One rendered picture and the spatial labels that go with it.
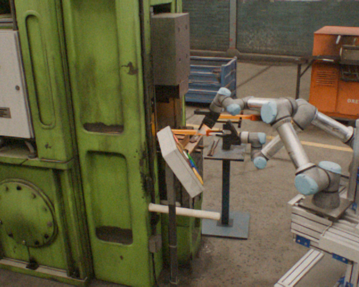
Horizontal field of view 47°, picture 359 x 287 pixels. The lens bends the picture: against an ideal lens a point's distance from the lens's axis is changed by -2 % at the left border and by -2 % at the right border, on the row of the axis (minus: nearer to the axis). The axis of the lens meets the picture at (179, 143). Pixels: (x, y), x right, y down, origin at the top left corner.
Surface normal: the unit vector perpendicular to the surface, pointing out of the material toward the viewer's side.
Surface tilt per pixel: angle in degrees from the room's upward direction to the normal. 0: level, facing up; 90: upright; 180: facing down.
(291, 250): 0
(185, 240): 90
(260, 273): 0
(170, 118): 90
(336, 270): 0
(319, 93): 90
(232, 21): 90
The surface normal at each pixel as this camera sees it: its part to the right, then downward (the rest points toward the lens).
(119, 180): -0.29, 0.37
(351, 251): -0.69, 0.29
